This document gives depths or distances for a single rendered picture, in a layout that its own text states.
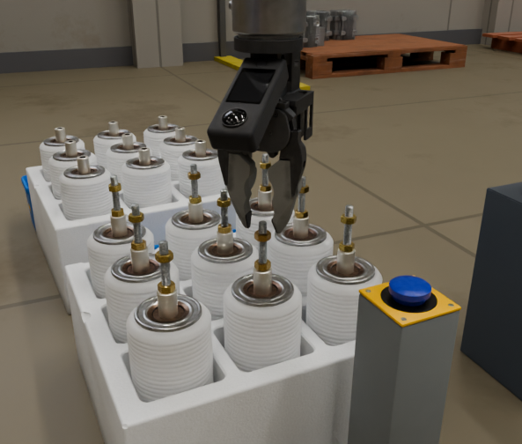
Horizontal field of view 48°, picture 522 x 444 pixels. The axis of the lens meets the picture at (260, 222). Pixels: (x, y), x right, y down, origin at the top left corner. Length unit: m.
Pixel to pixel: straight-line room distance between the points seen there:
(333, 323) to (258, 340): 0.11
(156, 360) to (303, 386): 0.18
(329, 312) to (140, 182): 0.54
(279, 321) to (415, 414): 0.18
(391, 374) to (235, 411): 0.19
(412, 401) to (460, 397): 0.38
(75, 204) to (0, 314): 0.26
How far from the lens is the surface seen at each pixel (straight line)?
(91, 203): 1.13
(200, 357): 0.67
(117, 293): 0.76
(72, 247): 1.13
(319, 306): 0.75
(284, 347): 0.71
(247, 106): 0.56
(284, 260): 0.83
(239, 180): 0.65
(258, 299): 0.69
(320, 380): 0.73
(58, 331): 1.15
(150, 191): 1.16
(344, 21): 4.19
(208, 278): 0.78
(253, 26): 0.60
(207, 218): 0.91
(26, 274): 1.37
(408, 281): 0.59
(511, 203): 0.93
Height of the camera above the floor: 0.61
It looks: 24 degrees down
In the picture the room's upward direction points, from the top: straight up
